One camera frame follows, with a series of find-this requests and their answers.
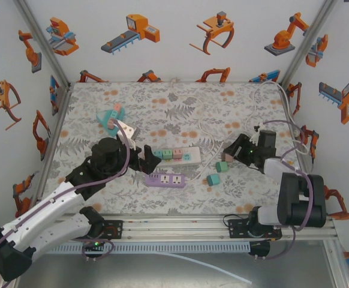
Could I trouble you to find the purple power strip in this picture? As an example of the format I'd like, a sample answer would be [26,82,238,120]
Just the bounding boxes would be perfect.
[145,172,190,189]

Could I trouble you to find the white power strip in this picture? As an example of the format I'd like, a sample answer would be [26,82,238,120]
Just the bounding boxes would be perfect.
[153,146,204,167]

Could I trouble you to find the teal triangular power strip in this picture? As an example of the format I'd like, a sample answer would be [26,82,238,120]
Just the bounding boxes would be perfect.
[95,109,127,137]

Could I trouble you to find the floral table mat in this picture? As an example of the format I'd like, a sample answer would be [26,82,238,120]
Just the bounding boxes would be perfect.
[42,81,318,215]

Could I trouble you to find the circuit board with green light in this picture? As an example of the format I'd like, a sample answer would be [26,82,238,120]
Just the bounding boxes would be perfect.
[82,239,107,250]

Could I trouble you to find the black round controller housing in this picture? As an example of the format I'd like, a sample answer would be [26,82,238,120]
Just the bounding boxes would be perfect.
[248,241,271,259]

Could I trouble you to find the steel base panel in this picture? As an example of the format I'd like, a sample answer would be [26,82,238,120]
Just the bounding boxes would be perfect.
[12,250,346,288]

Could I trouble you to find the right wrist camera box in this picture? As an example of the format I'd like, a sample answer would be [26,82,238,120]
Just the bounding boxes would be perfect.
[251,129,277,148]

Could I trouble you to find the long white power cable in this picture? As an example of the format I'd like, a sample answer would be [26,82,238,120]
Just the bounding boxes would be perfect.
[186,80,310,184]

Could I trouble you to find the aluminium side rail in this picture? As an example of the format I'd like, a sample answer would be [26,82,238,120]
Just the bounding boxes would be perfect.
[281,83,324,215]
[27,83,73,218]

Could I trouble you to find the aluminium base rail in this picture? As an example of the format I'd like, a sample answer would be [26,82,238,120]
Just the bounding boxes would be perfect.
[11,214,339,242]

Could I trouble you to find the grey slotted cable duct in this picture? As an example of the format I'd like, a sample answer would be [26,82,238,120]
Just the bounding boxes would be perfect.
[23,242,251,254]

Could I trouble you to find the aluminium corner post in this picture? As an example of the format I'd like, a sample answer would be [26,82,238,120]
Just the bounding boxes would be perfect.
[12,0,73,91]
[279,0,340,89]

